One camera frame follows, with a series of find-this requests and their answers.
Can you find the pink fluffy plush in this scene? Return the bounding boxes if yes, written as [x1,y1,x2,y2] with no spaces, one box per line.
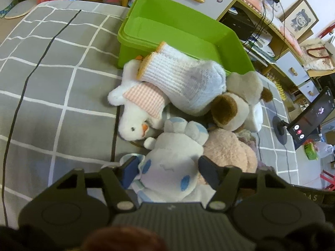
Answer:
[203,128,258,173]

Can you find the white blue cinnamoroll plush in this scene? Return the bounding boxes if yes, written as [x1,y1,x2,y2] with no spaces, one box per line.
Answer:
[129,117,215,206]

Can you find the white duck plush toy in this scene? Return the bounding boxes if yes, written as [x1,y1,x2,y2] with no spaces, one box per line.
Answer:
[107,56,170,141]

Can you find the brown white dog plush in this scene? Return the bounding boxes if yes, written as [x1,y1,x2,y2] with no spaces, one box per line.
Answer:
[211,71,273,133]

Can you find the white knitted sock orange cuff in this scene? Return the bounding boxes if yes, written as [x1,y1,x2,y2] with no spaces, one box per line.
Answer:
[137,42,227,117]

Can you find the black round phone stand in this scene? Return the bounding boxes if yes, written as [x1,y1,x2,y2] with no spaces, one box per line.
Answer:
[272,116,289,145]

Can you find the smartphone on stand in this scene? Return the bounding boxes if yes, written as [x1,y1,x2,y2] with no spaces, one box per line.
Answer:
[287,87,334,149]

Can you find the grey checked bed sheet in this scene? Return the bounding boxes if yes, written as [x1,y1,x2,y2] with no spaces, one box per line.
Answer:
[0,0,300,228]

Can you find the green plastic storage bin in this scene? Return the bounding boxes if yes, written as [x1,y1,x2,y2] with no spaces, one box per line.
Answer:
[117,0,254,74]

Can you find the wooden cabinet with drawers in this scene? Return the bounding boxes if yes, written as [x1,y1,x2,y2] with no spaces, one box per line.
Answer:
[75,0,328,103]

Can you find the framed cartoon picture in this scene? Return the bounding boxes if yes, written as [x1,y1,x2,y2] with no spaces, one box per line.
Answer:
[285,0,318,40]

